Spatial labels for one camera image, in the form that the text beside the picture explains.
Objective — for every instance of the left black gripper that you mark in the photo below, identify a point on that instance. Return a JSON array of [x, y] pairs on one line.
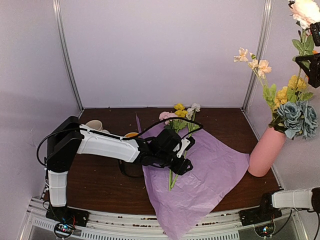
[[182, 167]]

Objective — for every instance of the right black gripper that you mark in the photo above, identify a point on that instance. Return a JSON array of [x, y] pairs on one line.
[[313, 74]]

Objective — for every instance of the pink carnation flower stem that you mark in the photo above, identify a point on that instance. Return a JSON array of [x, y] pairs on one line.
[[172, 124]]

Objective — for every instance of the peach poppy flower stem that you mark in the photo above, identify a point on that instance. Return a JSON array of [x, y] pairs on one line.
[[260, 68]]

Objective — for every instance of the peach pink rose stem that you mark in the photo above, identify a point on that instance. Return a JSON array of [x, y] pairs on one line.
[[305, 13]]

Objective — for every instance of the purple tissue paper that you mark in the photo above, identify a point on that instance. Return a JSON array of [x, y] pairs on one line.
[[217, 169]]

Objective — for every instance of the blue hydrangea flower stem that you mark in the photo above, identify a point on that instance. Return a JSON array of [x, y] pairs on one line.
[[295, 119]]

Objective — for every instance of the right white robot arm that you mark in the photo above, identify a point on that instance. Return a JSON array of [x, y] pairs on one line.
[[304, 199]]

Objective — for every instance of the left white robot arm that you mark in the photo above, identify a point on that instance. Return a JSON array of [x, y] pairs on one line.
[[72, 138]]

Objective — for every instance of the pink cylindrical vase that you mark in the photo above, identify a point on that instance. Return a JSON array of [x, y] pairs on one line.
[[266, 152]]

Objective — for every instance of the white mug yellow inside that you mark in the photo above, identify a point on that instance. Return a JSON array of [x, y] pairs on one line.
[[131, 134]]

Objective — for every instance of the yellow flower stem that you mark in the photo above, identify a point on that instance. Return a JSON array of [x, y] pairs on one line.
[[180, 112]]

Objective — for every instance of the white flower stem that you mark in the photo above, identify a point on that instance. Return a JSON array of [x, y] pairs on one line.
[[191, 115]]

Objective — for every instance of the white mug floral print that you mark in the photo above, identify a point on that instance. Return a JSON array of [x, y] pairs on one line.
[[96, 125]]

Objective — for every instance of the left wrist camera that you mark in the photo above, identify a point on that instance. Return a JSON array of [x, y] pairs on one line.
[[184, 145]]

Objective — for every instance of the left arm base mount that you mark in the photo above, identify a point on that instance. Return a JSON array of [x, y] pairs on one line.
[[67, 222]]

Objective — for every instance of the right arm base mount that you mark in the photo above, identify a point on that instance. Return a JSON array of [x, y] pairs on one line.
[[262, 221]]

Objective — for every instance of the left aluminium frame post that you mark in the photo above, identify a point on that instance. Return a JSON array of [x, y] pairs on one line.
[[65, 53]]

